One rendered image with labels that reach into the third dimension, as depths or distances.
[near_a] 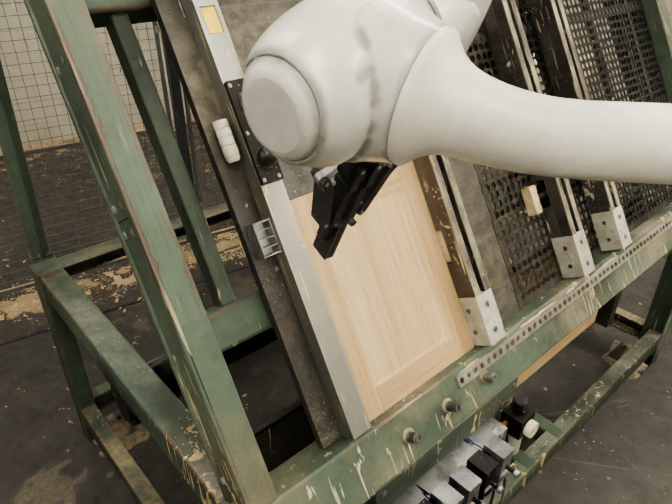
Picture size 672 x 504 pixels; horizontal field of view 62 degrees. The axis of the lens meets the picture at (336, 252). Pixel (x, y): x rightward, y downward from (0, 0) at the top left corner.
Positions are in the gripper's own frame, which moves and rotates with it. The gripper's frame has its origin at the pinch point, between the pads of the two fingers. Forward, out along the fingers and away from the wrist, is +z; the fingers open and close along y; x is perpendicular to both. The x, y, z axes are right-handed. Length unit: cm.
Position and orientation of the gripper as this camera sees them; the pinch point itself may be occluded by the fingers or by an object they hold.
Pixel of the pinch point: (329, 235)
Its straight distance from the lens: 75.7
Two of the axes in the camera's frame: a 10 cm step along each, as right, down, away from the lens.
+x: 5.7, 7.2, -3.9
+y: -7.7, 3.1, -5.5
